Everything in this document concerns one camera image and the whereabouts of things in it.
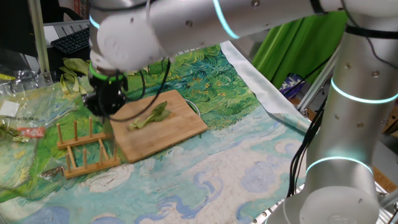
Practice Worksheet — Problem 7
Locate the white paper label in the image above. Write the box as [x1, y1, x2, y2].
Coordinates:
[0, 100, 21, 118]

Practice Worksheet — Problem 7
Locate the aluminium frame post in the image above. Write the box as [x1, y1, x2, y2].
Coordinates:
[297, 49, 340, 113]
[27, 0, 53, 84]
[377, 189, 398, 210]

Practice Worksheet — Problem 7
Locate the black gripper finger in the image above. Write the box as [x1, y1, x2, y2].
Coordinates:
[82, 94, 106, 118]
[103, 103, 124, 118]

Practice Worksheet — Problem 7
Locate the steel cleaver knife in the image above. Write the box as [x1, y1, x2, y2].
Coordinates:
[102, 116, 116, 150]

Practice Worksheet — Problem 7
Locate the green pakchoi stalk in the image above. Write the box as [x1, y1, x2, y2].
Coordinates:
[127, 100, 172, 131]

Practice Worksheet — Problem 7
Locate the dark green vegetable bunch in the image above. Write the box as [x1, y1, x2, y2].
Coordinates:
[0, 123, 22, 143]

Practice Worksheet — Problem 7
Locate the small bag of screws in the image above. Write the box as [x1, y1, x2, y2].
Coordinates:
[39, 166, 66, 182]

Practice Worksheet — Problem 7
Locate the green fabric curtain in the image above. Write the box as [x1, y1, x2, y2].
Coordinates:
[251, 11, 348, 90]

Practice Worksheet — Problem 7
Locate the black office chair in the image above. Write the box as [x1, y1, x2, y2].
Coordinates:
[40, 0, 90, 22]

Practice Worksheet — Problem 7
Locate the cardboard box red label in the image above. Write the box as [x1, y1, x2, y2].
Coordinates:
[381, 104, 398, 138]

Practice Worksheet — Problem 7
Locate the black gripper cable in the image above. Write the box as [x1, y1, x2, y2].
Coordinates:
[105, 57, 172, 123]

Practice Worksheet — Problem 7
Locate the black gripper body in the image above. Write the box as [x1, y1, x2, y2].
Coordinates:
[91, 78, 129, 109]

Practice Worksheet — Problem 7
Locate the black monitor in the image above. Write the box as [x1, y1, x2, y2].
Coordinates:
[0, 0, 39, 58]

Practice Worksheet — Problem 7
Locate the red printed label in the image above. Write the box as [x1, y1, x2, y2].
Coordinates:
[17, 126, 47, 139]

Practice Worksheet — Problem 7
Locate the clear plastic bag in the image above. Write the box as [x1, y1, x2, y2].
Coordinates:
[0, 70, 78, 202]

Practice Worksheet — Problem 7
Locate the wooden peg rack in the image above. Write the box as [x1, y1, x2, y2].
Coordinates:
[55, 117, 121, 180]

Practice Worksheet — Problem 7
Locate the painted landscape tablecloth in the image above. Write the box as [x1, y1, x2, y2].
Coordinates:
[0, 43, 332, 224]

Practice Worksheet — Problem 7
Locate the bamboo cutting board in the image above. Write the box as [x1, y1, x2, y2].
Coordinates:
[109, 89, 209, 164]

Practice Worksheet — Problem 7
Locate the black computer keyboard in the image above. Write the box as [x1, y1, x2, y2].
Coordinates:
[50, 26, 91, 55]

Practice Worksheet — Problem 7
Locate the blue patterned bag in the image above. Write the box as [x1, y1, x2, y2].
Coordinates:
[279, 73, 312, 100]

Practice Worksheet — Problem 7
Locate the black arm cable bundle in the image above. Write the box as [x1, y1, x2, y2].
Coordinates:
[287, 99, 327, 198]

